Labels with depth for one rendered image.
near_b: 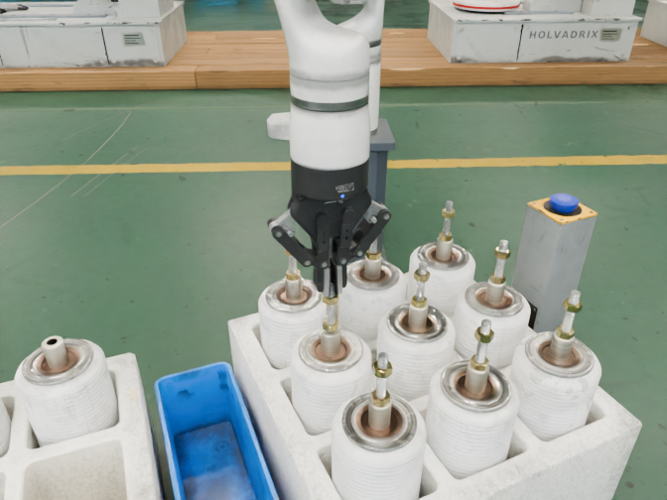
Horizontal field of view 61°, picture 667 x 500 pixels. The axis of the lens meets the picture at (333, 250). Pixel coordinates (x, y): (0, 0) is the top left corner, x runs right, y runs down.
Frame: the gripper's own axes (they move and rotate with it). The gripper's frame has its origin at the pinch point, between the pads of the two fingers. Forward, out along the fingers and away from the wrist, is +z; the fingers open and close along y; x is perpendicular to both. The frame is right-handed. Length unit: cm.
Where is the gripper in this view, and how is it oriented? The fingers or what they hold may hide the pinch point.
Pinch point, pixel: (330, 277)
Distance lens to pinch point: 61.3
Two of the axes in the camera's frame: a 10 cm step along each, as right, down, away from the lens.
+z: 0.0, 8.5, 5.3
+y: 9.5, -1.7, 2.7
